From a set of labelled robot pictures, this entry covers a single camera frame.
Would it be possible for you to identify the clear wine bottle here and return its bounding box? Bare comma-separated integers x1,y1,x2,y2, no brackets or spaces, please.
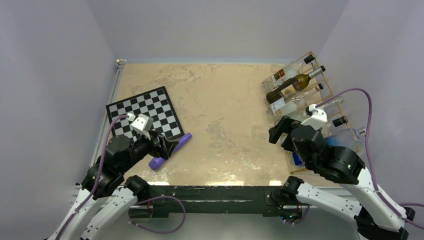
270,96,345,124

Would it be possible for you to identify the clear round short bottle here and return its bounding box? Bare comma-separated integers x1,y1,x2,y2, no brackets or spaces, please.
268,83,324,118

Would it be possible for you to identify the clear square black-label bottle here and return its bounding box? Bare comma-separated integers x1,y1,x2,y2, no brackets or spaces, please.
320,115,349,138

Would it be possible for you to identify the dark green wine bottle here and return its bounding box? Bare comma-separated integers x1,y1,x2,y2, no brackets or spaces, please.
266,65,326,104

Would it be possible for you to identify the blue square glass bottle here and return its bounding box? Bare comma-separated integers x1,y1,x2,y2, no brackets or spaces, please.
286,126,367,167

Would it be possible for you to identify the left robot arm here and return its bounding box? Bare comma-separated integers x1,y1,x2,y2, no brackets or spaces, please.
50,131,180,240

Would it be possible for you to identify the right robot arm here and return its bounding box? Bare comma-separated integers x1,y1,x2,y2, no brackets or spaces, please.
268,116,415,240

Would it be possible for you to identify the clear bottle black cap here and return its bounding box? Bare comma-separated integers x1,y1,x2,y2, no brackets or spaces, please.
262,54,315,93

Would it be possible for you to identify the purple flashlight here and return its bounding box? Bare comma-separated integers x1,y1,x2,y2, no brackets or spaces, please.
148,132,192,171

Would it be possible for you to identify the black white chessboard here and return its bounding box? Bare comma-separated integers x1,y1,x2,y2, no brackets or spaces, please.
105,86,185,139

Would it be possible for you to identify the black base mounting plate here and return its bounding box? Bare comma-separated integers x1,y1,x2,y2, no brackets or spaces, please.
127,184,304,220

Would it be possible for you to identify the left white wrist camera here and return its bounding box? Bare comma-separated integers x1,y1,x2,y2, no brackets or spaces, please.
127,113,154,139

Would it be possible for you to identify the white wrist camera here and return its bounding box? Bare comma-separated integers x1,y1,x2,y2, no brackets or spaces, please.
301,104,328,131
127,113,154,139

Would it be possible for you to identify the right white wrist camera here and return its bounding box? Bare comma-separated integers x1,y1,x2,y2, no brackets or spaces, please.
301,104,328,131

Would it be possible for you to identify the gold wire wine rack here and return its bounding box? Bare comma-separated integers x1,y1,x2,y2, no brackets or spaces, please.
263,51,360,175

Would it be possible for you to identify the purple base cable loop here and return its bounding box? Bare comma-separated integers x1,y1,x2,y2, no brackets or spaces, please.
128,195,186,235

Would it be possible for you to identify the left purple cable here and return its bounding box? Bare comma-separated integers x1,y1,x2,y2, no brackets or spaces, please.
54,114,132,240

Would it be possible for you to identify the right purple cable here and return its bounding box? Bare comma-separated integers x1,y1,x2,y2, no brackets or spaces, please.
314,87,424,230

